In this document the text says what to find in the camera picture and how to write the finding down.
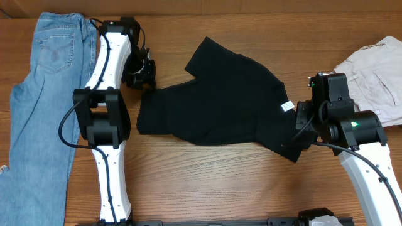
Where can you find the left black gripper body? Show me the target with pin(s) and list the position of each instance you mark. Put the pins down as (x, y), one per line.
(137, 71)

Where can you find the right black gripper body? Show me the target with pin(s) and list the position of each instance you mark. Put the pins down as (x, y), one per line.
(304, 118)

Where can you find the black t-shirt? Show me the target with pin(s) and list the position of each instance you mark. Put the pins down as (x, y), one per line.
(231, 99)

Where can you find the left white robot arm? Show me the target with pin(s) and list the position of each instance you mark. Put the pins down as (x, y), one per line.
(102, 115)

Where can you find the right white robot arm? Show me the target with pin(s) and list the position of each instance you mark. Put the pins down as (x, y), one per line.
(358, 140)

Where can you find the beige cargo shorts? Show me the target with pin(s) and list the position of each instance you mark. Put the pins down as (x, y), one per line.
(374, 79)

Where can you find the blue denim jeans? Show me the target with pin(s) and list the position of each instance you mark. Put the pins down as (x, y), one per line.
(43, 132)

